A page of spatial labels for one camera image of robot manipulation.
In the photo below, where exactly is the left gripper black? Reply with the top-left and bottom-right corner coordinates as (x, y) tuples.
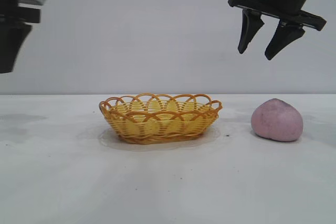
(0, 0), (42, 74)

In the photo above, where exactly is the pink peach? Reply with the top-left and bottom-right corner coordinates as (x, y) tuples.
(251, 98), (305, 143)

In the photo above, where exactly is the yellow woven basket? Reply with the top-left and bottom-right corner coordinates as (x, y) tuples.
(99, 93), (223, 145)

